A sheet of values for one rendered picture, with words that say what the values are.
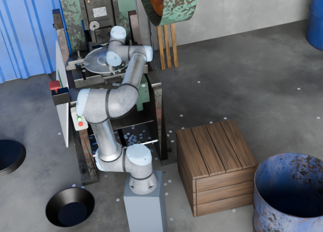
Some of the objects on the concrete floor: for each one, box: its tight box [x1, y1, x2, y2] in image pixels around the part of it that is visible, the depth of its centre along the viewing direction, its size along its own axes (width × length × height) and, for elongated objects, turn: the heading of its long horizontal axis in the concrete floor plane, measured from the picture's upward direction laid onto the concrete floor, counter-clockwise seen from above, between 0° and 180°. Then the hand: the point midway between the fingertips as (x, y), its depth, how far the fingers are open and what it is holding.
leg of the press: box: [128, 10, 177, 166], centre depth 299 cm, size 92×12×90 cm, turn 21°
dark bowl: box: [45, 187, 95, 227], centre depth 263 cm, size 30×30×7 cm
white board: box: [56, 40, 68, 147], centre depth 314 cm, size 14×50×59 cm, turn 24°
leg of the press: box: [52, 9, 99, 186], centre depth 290 cm, size 92×12×90 cm, turn 21°
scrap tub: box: [252, 152, 323, 232], centre depth 225 cm, size 42×42×48 cm
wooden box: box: [175, 119, 259, 217], centre depth 263 cm, size 40×38×35 cm
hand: (112, 69), depth 242 cm, fingers closed
